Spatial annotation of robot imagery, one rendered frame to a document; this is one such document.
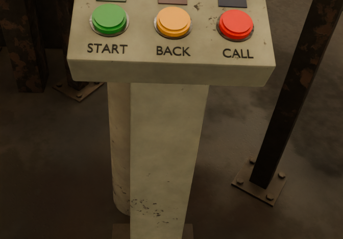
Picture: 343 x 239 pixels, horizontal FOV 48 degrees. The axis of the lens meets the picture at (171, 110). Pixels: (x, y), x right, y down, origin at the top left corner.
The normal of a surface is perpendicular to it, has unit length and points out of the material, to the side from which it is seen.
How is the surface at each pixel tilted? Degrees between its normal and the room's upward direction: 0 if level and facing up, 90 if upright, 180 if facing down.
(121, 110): 90
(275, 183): 0
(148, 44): 20
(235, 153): 0
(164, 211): 90
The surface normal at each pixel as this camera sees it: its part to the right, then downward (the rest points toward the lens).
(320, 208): 0.07, -0.72
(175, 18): 0.08, -0.44
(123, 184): -0.48, 0.58
